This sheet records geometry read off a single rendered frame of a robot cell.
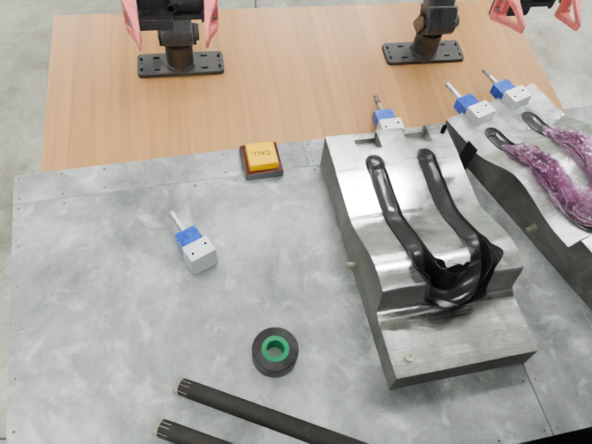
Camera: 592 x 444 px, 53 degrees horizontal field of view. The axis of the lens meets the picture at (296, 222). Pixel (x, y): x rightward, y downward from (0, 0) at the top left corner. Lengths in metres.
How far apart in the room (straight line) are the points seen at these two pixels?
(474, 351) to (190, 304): 0.51
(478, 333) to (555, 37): 2.27
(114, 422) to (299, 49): 0.96
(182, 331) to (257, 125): 0.51
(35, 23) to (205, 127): 1.71
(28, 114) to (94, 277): 1.48
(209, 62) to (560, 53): 2.01
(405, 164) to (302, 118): 0.29
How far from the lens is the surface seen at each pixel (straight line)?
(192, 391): 1.03
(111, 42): 1.57
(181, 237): 1.14
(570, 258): 1.26
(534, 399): 1.17
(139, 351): 1.10
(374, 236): 1.09
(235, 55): 1.52
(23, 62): 2.79
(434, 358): 1.06
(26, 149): 2.47
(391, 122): 1.34
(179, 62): 1.44
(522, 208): 1.29
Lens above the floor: 1.81
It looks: 57 degrees down
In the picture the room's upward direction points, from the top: 8 degrees clockwise
